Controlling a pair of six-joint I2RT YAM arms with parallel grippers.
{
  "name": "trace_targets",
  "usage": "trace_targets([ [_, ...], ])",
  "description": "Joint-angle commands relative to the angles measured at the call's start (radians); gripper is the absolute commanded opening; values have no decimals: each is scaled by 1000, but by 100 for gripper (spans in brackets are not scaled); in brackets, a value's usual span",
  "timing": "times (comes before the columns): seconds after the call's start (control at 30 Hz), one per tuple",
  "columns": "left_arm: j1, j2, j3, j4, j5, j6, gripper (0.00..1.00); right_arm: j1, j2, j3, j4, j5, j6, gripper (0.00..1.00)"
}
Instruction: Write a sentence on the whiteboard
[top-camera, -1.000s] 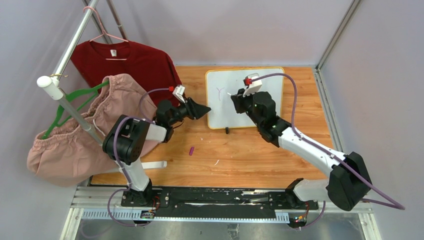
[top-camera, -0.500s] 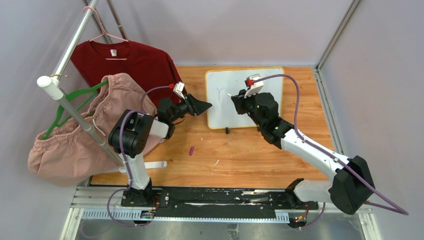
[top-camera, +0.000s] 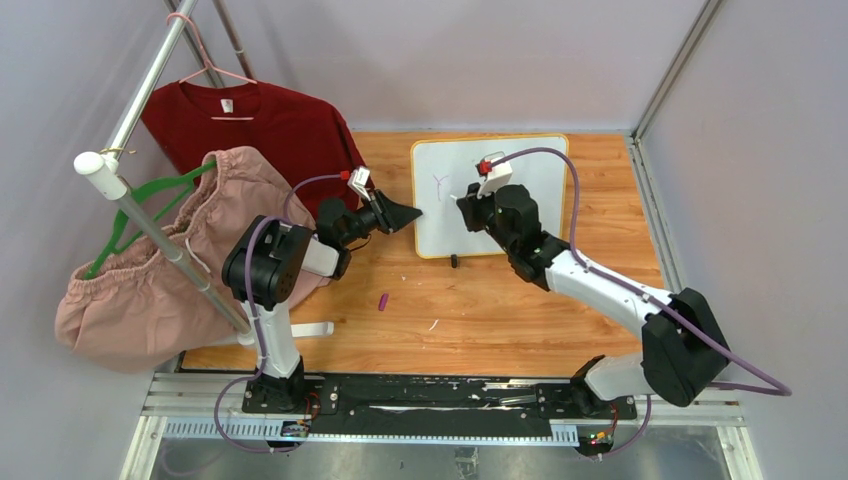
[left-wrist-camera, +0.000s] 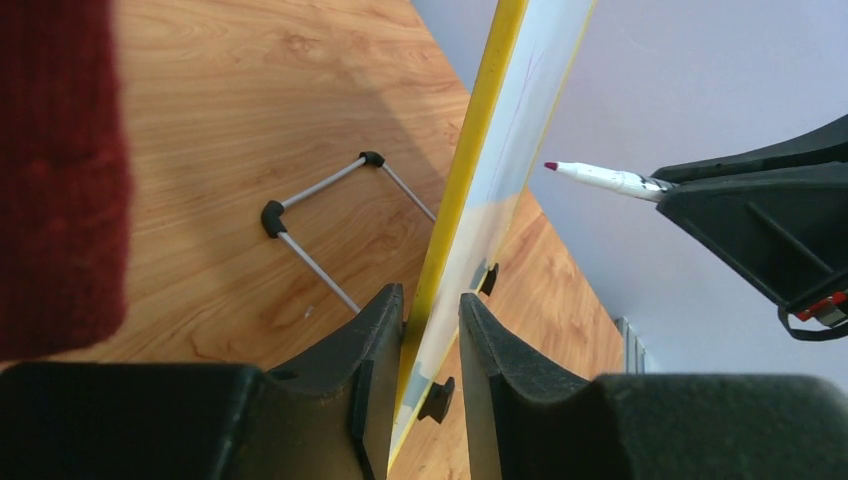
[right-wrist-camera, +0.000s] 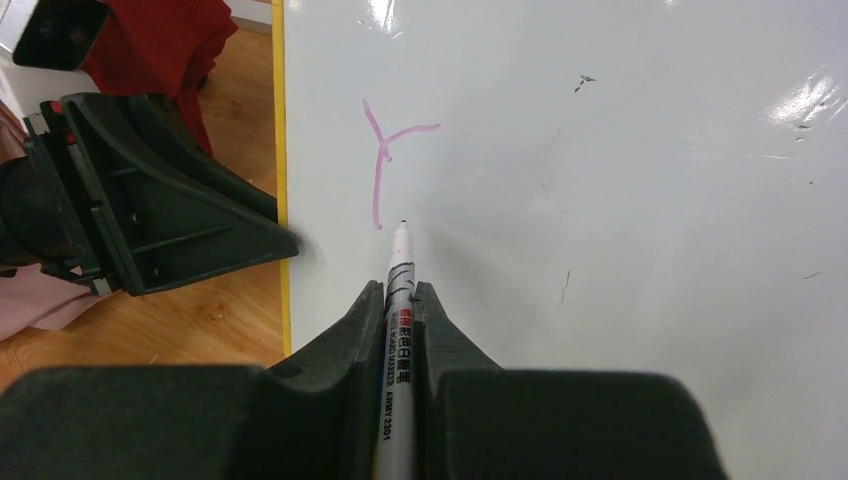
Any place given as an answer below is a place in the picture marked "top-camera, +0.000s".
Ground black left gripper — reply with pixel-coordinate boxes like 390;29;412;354
339;190;422;248

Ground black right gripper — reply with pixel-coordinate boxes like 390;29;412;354
460;178;518;255

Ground yellow-framed whiteboard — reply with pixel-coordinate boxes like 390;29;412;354
411;134;569;259

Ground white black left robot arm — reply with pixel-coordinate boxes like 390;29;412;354
221;189;423;413

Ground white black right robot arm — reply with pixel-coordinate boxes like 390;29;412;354
456;183;729;418

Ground red t-shirt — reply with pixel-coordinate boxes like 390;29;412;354
141;82;365;213

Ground pink shorts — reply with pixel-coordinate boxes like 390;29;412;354
54;145;333;374

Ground green clothes hanger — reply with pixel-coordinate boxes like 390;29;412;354
74;152;216;280

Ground silver clothes rack pole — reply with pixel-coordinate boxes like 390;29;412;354
72;0;266;346

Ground pink clothes hanger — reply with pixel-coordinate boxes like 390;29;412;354
165;11;260;123

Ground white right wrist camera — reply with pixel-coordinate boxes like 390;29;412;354
476;151;513;199

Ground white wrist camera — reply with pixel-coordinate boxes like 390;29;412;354
476;151;513;199
347;166;373;204

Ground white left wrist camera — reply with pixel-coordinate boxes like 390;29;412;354
347;166;373;204

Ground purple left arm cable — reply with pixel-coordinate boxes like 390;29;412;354
213;170;351;455

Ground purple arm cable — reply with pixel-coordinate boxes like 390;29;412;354
486;146;793;458
213;170;351;455

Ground grey aluminium frame post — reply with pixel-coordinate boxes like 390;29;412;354
630;0;725;144

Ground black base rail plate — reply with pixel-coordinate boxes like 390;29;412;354
241;372;637;439

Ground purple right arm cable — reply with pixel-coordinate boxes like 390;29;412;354
486;146;793;458

